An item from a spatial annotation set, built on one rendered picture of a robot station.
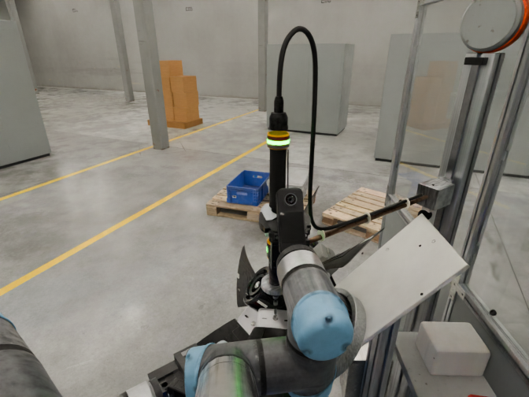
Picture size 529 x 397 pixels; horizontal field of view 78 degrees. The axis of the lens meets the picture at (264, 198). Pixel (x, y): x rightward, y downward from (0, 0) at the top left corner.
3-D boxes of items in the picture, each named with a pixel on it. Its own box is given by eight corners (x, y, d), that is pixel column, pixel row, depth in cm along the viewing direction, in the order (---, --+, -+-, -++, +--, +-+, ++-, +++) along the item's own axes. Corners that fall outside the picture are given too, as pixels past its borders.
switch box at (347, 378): (384, 403, 121) (393, 361, 112) (343, 402, 122) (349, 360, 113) (377, 381, 129) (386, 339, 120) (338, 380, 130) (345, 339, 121)
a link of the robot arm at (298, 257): (281, 265, 48) (334, 261, 49) (275, 248, 52) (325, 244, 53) (280, 305, 51) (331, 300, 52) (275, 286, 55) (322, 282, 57)
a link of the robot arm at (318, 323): (294, 372, 42) (297, 320, 38) (279, 309, 52) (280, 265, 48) (354, 364, 43) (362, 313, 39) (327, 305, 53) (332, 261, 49)
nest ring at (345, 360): (296, 326, 114) (288, 320, 113) (353, 278, 105) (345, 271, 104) (302, 402, 89) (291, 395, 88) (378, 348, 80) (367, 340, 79)
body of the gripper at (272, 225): (265, 254, 67) (275, 293, 56) (265, 216, 63) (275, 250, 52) (301, 250, 68) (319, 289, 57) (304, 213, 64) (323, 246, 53)
